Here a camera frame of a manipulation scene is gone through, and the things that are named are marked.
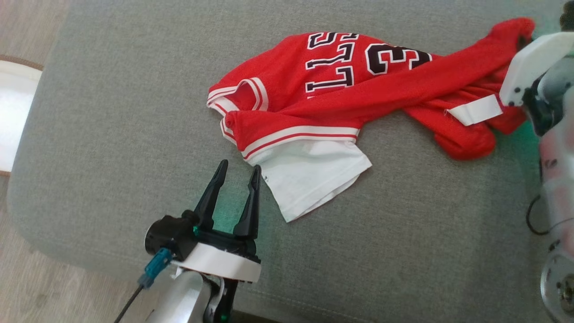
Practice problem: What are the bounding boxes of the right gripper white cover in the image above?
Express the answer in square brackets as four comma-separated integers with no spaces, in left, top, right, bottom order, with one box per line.
[499,31,574,136]

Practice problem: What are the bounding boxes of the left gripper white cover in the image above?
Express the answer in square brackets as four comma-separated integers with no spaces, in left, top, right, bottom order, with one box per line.
[173,159,262,323]

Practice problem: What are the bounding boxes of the red shorts white stripe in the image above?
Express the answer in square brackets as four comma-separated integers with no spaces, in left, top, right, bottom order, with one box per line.
[401,74,530,161]

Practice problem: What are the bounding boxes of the red basketball jersey black numbers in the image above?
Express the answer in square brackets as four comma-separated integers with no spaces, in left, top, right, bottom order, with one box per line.
[206,17,536,223]

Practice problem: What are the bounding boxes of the large grey sofa seat cushion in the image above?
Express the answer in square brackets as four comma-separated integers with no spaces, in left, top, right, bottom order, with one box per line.
[7,0,574,323]

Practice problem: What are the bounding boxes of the white round basket brown rim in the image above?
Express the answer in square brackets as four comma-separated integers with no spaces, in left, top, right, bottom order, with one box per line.
[0,55,43,177]

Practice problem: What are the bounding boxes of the left arm cable blue connector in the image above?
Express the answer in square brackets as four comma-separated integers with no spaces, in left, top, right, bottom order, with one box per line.
[114,248,174,323]

